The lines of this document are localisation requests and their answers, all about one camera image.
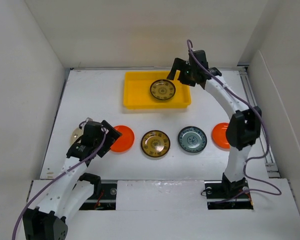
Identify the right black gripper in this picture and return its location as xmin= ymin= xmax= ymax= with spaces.
xmin=167 ymin=57 xmax=197 ymax=87

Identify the cream plate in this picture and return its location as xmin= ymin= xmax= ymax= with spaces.
xmin=70 ymin=127 xmax=84 ymax=145

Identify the yellow patterned plate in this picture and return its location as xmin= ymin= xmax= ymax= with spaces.
xmin=150 ymin=79 xmax=176 ymax=101
xmin=140 ymin=130 xmax=171 ymax=158

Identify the orange plate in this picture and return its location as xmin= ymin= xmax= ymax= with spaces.
xmin=110 ymin=125 xmax=135 ymax=153
xmin=212 ymin=122 xmax=230 ymax=150

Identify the blue white patterned plate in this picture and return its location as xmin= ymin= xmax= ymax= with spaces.
xmin=177 ymin=126 xmax=207 ymax=154

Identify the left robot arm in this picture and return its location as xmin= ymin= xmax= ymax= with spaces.
xmin=21 ymin=120 xmax=122 ymax=240

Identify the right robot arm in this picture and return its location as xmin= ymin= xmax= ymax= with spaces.
xmin=167 ymin=50 xmax=262 ymax=198

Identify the yellow plastic bin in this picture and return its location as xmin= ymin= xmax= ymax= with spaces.
xmin=123 ymin=70 xmax=191 ymax=110

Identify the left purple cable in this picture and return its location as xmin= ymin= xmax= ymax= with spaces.
xmin=11 ymin=120 xmax=108 ymax=240

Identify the purple cable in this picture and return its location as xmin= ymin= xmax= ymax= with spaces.
xmin=11 ymin=120 xmax=108 ymax=240
xmin=186 ymin=39 xmax=282 ymax=203

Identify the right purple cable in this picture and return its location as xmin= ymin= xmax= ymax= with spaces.
xmin=186 ymin=39 xmax=282 ymax=203

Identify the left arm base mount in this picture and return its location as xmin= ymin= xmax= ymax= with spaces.
xmin=80 ymin=181 xmax=117 ymax=211

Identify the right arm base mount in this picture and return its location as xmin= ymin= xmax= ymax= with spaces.
xmin=201 ymin=181 xmax=254 ymax=210

